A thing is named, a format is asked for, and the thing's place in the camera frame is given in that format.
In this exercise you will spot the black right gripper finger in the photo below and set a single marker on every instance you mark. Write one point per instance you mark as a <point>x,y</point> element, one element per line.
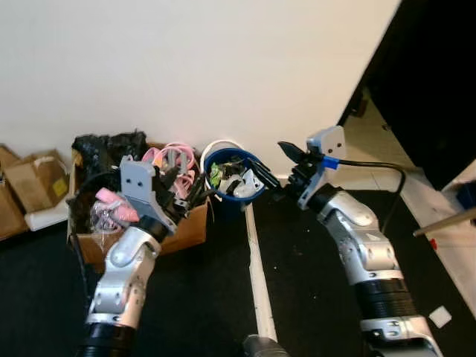
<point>292,152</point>
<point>266,181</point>

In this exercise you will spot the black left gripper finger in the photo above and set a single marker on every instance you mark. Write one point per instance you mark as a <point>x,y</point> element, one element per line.
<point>175,178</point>
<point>202,195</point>

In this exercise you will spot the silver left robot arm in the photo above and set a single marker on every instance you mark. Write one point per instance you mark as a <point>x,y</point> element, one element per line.
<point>123,268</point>

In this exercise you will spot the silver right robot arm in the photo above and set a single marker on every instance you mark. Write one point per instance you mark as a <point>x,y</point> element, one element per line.
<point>364,245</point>

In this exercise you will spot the white crumpled trash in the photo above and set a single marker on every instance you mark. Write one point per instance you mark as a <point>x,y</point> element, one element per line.
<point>239,187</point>

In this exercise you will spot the blue rubbish bin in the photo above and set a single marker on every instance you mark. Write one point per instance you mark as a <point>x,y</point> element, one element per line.
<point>232,199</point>

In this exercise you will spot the green wrapper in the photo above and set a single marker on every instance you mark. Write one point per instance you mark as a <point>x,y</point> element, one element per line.
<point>216,175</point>

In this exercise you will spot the large open cardboard box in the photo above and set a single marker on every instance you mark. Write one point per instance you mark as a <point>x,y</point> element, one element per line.
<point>186,232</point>

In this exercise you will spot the white round hoop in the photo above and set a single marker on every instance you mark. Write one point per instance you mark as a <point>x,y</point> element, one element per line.
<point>221,141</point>

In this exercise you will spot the clear plastic wrap with pink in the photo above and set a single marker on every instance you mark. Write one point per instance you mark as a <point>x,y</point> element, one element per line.
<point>111,204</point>

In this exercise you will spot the black plastic bag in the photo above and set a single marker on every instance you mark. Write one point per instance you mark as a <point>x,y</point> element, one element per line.
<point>104,152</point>

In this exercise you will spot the white foam slab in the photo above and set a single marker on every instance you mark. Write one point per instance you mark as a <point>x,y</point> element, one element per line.
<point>48,220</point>

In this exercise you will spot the small open cardboard box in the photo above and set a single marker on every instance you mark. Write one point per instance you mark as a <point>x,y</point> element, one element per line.
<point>33,182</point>

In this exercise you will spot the small red item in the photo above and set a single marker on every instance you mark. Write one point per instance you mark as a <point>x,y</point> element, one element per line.
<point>433,242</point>

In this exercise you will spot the brown wooden stick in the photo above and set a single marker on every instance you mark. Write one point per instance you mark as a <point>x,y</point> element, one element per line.
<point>446,222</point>

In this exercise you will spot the black door panel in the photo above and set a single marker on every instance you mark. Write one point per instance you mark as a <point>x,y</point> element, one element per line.
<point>431,74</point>

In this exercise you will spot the flat-flapped brown cardboard box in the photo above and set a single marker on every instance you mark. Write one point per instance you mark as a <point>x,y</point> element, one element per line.
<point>9,212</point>

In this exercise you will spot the grey robot foot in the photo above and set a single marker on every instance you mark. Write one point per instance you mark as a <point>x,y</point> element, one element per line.
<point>264,348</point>

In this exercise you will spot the white paper scrap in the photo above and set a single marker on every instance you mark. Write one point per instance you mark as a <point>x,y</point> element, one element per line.
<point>440,317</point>

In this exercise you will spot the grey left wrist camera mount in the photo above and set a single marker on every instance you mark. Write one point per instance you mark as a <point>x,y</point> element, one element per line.
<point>137,182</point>

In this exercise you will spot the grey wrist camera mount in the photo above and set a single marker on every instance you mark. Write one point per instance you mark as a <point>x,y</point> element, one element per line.
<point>331,140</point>
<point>137,182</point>

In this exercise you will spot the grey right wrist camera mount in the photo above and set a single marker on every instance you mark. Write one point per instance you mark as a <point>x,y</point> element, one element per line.
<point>331,140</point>

